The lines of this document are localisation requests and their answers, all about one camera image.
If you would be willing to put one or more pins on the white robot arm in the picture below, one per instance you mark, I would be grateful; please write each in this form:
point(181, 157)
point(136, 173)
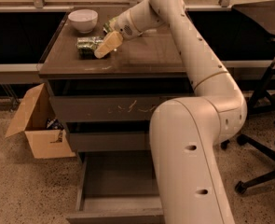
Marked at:
point(184, 131)

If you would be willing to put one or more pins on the grey bottom drawer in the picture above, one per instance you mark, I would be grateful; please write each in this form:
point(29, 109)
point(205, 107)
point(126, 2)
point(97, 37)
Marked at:
point(117, 187)

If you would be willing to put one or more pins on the grey drawer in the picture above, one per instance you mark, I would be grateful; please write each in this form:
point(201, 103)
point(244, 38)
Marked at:
point(100, 100)
point(117, 187)
point(108, 136)

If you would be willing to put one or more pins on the green chip bag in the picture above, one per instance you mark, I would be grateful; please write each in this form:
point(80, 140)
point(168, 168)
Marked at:
point(110, 25)

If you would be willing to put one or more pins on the grey middle drawer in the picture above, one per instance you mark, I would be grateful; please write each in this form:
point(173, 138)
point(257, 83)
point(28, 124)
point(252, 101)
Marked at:
point(108, 136)

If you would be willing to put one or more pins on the grey drawer cabinet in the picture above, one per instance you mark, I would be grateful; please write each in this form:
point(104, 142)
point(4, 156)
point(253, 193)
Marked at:
point(152, 55)

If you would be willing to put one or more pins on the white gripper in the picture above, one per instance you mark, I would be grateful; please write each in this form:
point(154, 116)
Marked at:
point(123, 24)

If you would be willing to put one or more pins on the green soda can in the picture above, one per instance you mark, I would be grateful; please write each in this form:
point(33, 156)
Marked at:
point(87, 45)

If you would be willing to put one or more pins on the cardboard box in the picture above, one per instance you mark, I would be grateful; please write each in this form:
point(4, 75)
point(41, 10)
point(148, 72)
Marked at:
point(32, 118)

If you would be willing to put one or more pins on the white bowl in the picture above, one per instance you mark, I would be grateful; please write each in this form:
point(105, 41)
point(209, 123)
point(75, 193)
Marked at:
point(83, 20)

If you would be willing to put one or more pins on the grey top drawer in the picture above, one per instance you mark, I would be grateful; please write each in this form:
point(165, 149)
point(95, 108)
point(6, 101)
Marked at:
point(100, 100)

